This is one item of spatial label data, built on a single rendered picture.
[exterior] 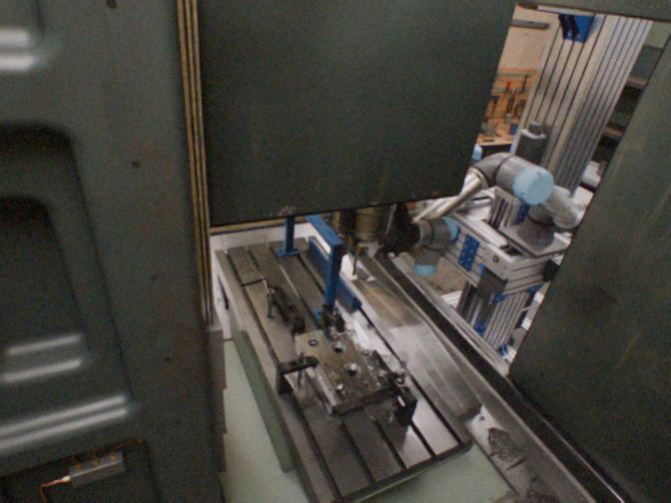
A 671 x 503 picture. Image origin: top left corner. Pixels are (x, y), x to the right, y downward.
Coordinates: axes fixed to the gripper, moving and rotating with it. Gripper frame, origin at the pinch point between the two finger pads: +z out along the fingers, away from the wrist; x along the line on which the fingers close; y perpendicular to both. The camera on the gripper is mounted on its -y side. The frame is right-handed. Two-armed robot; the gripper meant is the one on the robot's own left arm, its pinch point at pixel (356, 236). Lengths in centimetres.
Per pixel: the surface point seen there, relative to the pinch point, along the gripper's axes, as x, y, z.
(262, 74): -11, -42, 34
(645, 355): -56, 15, -63
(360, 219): -6.3, -8.9, 4.4
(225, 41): -11, -46, 40
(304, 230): 95, 56, -36
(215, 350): -21.5, 7.5, 43.8
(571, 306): -32, 16, -65
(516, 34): 251, -50, -337
